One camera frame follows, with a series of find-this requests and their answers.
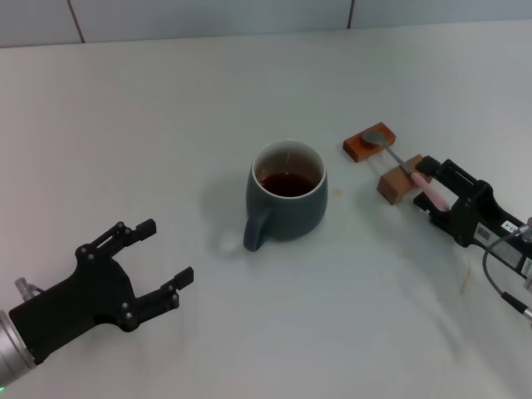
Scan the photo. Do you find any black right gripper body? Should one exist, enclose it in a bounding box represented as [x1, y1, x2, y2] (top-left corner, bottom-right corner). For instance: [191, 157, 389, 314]
[450, 180, 532, 276]

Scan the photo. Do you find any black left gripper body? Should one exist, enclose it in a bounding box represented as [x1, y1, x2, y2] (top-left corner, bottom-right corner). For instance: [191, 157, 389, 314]
[7, 244, 143, 367]

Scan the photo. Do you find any pink handled metal spoon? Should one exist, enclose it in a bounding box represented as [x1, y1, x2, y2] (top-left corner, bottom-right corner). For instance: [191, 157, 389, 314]
[360, 131, 450, 212]

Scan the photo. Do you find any grey ceramic mug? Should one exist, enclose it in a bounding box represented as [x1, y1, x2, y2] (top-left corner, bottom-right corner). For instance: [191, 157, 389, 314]
[243, 140, 329, 253]

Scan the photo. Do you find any light brown wooden block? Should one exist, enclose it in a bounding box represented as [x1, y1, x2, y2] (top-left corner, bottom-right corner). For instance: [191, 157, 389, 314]
[377, 153, 433, 207]

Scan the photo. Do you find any reddish brown wooden block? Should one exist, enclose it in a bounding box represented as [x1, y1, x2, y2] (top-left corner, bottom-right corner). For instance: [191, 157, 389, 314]
[342, 121, 397, 163]

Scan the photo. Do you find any dark brown tea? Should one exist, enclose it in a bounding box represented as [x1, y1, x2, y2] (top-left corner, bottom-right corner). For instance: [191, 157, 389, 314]
[255, 171, 318, 200]

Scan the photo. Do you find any white side backdrop panel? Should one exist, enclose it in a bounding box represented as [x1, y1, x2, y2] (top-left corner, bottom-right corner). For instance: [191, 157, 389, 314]
[347, 0, 532, 31]

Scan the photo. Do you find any wide white backdrop panel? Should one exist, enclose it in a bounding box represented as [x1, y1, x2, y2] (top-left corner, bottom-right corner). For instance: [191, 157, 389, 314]
[68, 0, 354, 45]

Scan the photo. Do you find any narrow white backdrop panel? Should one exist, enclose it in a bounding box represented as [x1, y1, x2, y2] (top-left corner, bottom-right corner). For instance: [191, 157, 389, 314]
[0, 0, 84, 49]

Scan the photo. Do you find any left gripper cable plug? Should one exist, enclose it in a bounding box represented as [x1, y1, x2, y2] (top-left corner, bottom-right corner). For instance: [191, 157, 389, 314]
[14, 277, 46, 301]

